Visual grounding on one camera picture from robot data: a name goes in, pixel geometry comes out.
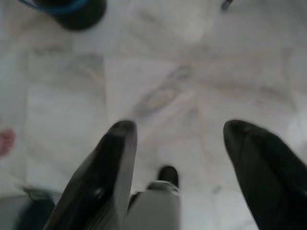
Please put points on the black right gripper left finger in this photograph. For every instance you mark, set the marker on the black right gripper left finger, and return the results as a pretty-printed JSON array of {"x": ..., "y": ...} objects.
[{"x": 100, "y": 172}]

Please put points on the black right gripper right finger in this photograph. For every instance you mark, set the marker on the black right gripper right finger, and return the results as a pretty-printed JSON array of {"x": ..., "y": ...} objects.
[{"x": 268, "y": 172}]

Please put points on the pink crumpled trash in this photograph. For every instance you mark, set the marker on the pink crumpled trash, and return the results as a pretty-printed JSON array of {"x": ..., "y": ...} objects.
[{"x": 6, "y": 141}]

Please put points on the dark bin with blue liner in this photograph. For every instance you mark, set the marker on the dark bin with blue liner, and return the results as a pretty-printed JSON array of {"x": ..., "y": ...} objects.
[{"x": 72, "y": 12}]

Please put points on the robot silver leg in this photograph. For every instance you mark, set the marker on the robot silver leg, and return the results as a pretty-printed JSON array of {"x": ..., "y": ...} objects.
[{"x": 156, "y": 206}]

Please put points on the robot black foot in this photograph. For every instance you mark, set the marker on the robot black foot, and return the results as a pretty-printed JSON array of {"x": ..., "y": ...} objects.
[{"x": 169, "y": 175}]

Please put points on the robot dark foot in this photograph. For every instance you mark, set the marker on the robot dark foot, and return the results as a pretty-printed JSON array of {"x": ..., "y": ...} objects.
[{"x": 33, "y": 208}]

